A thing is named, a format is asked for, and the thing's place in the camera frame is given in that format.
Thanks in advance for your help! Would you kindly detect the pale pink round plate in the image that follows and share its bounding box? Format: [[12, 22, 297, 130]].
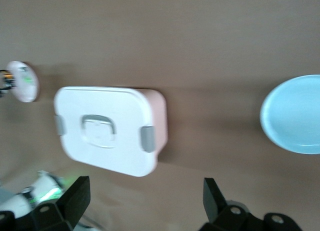
[[4, 60, 41, 104]]

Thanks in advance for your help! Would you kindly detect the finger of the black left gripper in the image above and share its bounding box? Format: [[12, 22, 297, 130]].
[[0, 82, 14, 97]]

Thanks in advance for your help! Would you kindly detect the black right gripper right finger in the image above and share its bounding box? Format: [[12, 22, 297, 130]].
[[199, 177, 304, 231]]

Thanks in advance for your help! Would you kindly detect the orange and black switch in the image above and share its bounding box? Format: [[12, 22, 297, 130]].
[[1, 70, 14, 83]]

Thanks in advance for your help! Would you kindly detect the light blue round plate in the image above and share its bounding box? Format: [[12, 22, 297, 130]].
[[259, 74, 320, 156]]

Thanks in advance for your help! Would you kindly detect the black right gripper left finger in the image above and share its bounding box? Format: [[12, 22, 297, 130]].
[[0, 175, 92, 231]]

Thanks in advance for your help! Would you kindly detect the white lidded pink lunch box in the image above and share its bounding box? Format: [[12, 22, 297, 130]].
[[53, 85, 168, 178]]

